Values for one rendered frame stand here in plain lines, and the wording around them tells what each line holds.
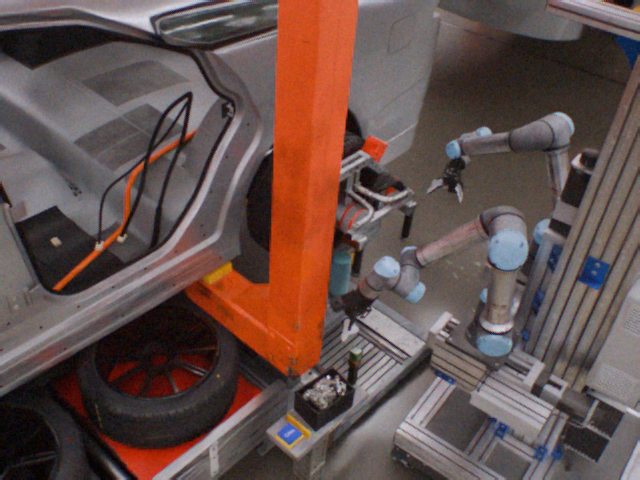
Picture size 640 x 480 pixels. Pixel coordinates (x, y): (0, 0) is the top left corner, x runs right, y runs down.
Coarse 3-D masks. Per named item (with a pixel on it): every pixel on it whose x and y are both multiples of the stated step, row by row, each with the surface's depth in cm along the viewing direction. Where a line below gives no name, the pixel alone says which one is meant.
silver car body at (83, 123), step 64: (0, 0) 202; (64, 0) 213; (128, 0) 226; (192, 0) 240; (256, 0) 258; (384, 0) 304; (0, 64) 367; (64, 64) 367; (128, 64) 372; (192, 64) 401; (256, 64) 262; (384, 64) 324; (0, 128) 361; (64, 128) 330; (128, 128) 330; (192, 128) 331; (256, 128) 282; (384, 128) 352; (0, 192) 214; (64, 192) 322; (128, 192) 299; (192, 192) 286; (0, 256) 221; (64, 256) 297; (128, 256) 301; (192, 256) 288; (0, 320) 234; (64, 320) 256; (128, 320) 278; (0, 384) 246
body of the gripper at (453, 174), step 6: (450, 162) 330; (456, 162) 325; (462, 162) 326; (450, 168) 323; (456, 168) 325; (462, 168) 329; (450, 174) 321; (456, 174) 321; (444, 180) 326; (450, 180) 324; (456, 180) 321
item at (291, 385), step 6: (240, 348) 359; (258, 354) 344; (258, 360) 347; (264, 360) 343; (264, 366) 346; (270, 366) 342; (270, 372) 344; (276, 372) 340; (282, 372) 337; (276, 378) 342; (282, 378) 339; (288, 378) 336; (300, 378) 345; (288, 384) 339; (294, 384) 344; (300, 384) 345; (294, 390) 343
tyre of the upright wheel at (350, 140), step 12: (348, 132) 320; (348, 144) 309; (360, 144) 316; (264, 168) 307; (264, 180) 306; (252, 192) 310; (264, 192) 306; (252, 204) 311; (264, 204) 307; (252, 216) 315; (264, 216) 308; (252, 228) 319; (264, 228) 312; (264, 240) 318
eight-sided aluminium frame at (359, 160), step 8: (360, 152) 312; (344, 160) 307; (352, 160) 309; (360, 160) 308; (368, 160) 310; (344, 168) 303; (352, 168) 304; (360, 168) 309; (368, 168) 324; (376, 168) 320; (344, 176) 303; (376, 176) 332; (384, 192) 337; (376, 208) 341; (336, 248) 340; (344, 248) 344; (352, 248) 341
